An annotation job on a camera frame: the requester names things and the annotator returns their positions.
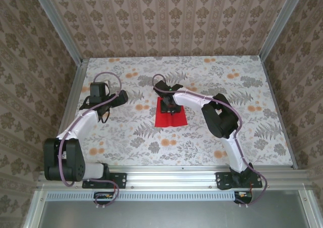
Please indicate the red square paper sheet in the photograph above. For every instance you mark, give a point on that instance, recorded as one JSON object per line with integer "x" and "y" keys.
{"x": 171, "y": 120}

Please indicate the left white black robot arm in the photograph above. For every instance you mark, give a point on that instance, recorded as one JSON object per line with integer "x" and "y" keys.
{"x": 83, "y": 122}

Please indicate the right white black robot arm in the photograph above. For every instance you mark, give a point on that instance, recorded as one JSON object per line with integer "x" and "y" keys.
{"x": 191, "y": 99}

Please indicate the grey metal sheet panel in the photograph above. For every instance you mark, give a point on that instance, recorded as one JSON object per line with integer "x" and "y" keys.
{"x": 176, "y": 215}

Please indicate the floral patterned table mat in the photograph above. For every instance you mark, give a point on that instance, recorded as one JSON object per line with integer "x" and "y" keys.
{"x": 176, "y": 149}

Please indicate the aluminium cross beam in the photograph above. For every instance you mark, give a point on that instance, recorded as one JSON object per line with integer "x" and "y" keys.
{"x": 171, "y": 178}

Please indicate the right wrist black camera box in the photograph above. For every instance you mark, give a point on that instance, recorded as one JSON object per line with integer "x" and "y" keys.
{"x": 161, "y": 86}

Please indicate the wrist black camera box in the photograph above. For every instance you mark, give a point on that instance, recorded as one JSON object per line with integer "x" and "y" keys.
{"x": 161, "y": 86}
{"x": 99, "y": 89}

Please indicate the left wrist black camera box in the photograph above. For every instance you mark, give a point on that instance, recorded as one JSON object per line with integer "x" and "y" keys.
{"x": 99, "y": 89}

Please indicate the aluminium table side rail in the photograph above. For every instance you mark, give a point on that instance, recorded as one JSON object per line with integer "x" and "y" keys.
{"x": 75, "y": 86}
{"x": 279, "y": 112}

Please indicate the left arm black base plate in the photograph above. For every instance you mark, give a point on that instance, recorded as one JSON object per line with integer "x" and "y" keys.
{"x": 121, "y": 180}

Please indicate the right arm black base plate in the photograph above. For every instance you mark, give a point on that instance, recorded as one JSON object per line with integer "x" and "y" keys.
{"x": 222, "y": 180}

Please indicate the aluminium corner post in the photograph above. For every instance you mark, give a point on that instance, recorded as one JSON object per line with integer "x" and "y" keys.
{"x": 280, "y": 23}
{"x": 59, "y": 23}

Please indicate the aluminium frame rail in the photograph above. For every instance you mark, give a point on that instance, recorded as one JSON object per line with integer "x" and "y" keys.
{"x": 309, "y": 213}
{"x": 34, "y": 213}

